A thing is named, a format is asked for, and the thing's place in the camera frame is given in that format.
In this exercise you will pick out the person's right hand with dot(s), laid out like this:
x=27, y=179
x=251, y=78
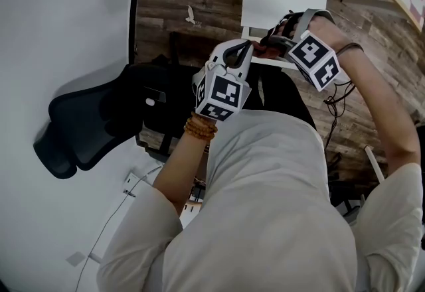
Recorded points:
x=323, y=29

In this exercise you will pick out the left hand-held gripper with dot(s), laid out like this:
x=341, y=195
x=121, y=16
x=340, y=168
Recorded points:
x=221, y=93

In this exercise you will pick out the small white device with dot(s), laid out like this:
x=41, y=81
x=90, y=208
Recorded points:
x=150, y=102

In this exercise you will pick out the white pole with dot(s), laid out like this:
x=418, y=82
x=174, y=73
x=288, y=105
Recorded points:
x=375, y=164

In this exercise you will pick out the person's right forearm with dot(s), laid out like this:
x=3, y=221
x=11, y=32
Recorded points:
x=382, y=95

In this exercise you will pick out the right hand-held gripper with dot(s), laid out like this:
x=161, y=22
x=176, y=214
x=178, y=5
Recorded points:
x=315, y=60

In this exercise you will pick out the person's white shirt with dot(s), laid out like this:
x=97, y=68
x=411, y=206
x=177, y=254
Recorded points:
x=265, y=211

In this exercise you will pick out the person's black trousers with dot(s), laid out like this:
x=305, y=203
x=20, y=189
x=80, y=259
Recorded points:
x=287, y=98

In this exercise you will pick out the white tape piece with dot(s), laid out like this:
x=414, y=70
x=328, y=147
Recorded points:
x=75, y=258

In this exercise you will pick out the dark red cloth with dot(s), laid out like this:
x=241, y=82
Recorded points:
x=266, y=51

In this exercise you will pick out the person's left forearm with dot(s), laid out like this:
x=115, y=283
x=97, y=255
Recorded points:
x=181, y=168

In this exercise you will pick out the black office chair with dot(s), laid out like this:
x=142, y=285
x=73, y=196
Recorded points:
x=89, y=118

